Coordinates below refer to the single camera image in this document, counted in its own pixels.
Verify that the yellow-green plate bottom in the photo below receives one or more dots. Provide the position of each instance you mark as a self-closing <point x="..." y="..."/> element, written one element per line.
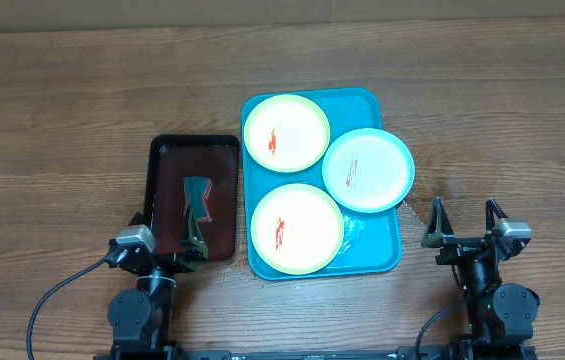
<point x="297" y="229"/>

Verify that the yellow-green plate top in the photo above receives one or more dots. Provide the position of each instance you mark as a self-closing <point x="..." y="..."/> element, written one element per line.
<point x="286" y="133"/>

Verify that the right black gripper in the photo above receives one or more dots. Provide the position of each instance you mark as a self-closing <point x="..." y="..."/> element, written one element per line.
<point x="465" y="242"/>

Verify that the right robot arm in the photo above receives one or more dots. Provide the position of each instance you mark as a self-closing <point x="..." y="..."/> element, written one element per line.
<point x="500" y="315"/>

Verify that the yellow-green plate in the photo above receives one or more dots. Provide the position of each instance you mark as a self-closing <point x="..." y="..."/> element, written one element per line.
<point x="286" y="133"/>
<point x="297" y="229"/>

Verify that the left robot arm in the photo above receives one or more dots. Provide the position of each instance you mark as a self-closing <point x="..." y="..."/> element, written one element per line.
<point x="141" y="317"/>

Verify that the orange green sponge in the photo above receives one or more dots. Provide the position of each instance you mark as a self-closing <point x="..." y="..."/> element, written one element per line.
<point x="197" y="190"/>

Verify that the black tray with water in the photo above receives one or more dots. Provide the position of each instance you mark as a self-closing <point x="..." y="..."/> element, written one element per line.
<point x="171" y="159"/>

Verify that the teal plastic tray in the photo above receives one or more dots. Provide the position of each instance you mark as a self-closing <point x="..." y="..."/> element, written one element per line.
<point x="371" y="242"/>

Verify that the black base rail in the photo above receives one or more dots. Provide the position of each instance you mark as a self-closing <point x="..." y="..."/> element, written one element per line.
<point x="401" y="353"/>

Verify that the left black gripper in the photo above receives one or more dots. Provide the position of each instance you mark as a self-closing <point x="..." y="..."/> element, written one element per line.
<point x="185" y="262"/>

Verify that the light blue plate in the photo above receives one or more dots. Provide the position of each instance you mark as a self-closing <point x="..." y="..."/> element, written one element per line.
<point x="368" y="170"/>

